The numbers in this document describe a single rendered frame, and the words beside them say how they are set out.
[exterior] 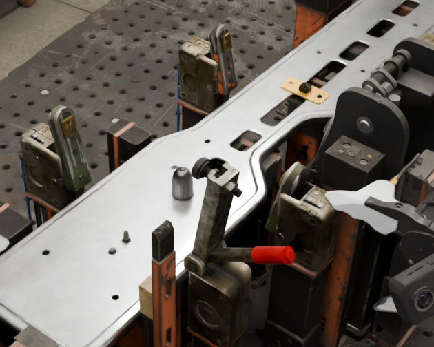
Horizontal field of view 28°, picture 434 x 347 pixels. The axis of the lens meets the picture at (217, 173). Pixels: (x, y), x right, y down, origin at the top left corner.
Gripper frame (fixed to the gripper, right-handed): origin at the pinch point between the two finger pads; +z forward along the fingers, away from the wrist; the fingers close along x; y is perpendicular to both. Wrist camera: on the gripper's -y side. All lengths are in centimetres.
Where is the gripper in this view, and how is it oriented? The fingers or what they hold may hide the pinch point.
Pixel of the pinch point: (345, 255)
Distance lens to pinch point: 97.0
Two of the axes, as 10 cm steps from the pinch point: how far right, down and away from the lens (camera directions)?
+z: -6.8, 0.6, 7.3
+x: -4.1, -8.6, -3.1
